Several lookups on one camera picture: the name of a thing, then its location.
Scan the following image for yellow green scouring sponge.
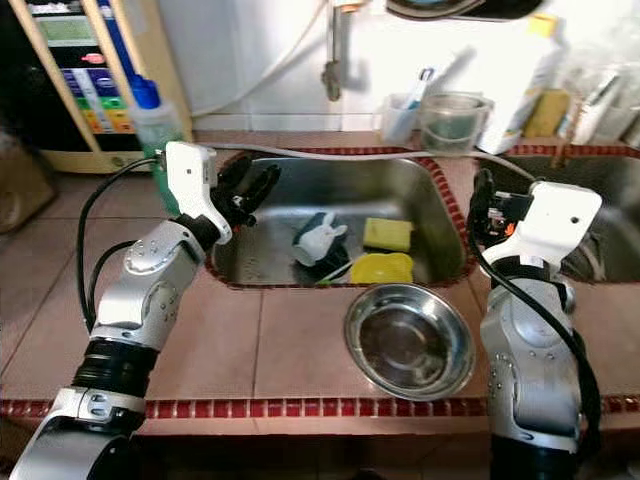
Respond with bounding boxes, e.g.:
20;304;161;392
362;218;414;253

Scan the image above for white wall hose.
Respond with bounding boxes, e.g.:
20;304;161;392
190;5;336;121

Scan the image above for white detergent bottle yellow cap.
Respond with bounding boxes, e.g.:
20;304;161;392
480;12;561;153

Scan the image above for brown wooden utensil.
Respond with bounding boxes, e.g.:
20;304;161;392
555;120;573;169

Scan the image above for white utensil container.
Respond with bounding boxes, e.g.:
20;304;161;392
570;90;621;146

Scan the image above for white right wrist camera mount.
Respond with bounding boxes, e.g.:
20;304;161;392
485;180;604;276

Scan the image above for green soap bottle blue cap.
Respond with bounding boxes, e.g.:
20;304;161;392
130;75;196;216

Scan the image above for yellow plastic bowl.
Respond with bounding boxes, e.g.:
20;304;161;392
350;252;416;287

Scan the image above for small steel bowl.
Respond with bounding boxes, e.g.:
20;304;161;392
343;283;476;403

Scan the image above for hanging steel pan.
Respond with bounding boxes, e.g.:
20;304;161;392
390;0;481;16

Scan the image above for clear plastic bag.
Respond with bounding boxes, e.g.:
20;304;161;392
555;40;640;121

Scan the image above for yellow sponge block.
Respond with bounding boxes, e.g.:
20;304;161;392
523;88;571;139

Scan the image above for blue toothbrush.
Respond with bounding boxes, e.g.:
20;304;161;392
405;67;436;111

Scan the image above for clear jar brown contents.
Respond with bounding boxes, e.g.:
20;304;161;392
0;130;59;233

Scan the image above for small white toothbrush cup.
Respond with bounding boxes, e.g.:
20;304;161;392
380;95;423;144

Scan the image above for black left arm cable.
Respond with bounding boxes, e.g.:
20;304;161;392
75;155;169;336

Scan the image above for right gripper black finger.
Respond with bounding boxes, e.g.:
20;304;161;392
467;168;496;246

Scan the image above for beige water ioniser appliance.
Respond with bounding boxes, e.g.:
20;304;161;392
0;0;193;176

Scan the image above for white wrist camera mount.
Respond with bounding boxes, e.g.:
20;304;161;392
485;180;604;276
165;142;221;226

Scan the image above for hanging black pan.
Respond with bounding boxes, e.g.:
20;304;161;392
460;0;543;21

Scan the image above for clear plastic measuring jug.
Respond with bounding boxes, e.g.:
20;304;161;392
418;92;496;156

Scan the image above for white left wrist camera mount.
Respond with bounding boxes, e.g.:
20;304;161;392
165;142;221;226

